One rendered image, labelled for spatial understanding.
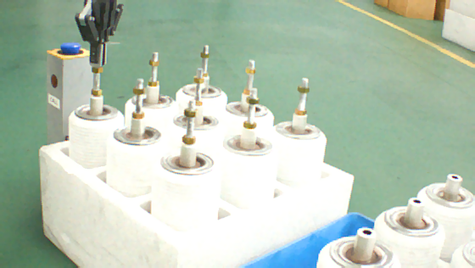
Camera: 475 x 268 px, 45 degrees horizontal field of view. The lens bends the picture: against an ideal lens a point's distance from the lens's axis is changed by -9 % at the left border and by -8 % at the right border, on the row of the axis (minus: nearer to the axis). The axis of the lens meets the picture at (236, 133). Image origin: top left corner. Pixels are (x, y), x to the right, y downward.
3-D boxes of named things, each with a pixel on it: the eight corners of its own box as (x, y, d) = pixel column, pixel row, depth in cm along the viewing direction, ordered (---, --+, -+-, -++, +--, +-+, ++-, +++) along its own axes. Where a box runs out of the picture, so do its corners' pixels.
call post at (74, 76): (64, 210, 118) (62, 60, 107) (48, 197, 123) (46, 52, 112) (92, 202, 123) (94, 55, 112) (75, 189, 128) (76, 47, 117)
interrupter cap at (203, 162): (223, 175, 83) (223, 170, 83) (169, 179, 80) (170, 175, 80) (203, 153, 90) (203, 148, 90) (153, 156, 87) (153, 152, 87)
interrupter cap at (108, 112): (77, 124, 96) (77, 120, 95) (71, 108, 102) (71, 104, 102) (122, 121, 99) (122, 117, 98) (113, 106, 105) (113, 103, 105)
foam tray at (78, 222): (174, 348, 84) (177, 248, 77) (43, 234, 109) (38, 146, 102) (337, 263, 110) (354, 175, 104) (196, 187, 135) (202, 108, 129)
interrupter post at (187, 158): (198, 168, 85) (199, 146, 83) (181, 170, 84) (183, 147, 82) (192, 161, 87) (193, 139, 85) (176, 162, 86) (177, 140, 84)
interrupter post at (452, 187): (453, 203, 81) (458, 182, 79) (438, 198, 82) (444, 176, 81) (460, 198, 82) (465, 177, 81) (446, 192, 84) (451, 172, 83)
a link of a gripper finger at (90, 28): (75, 11, 89) (87, 33, 94) (71, 20, 88) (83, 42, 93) (91, 13, 88) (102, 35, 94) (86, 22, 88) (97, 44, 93)
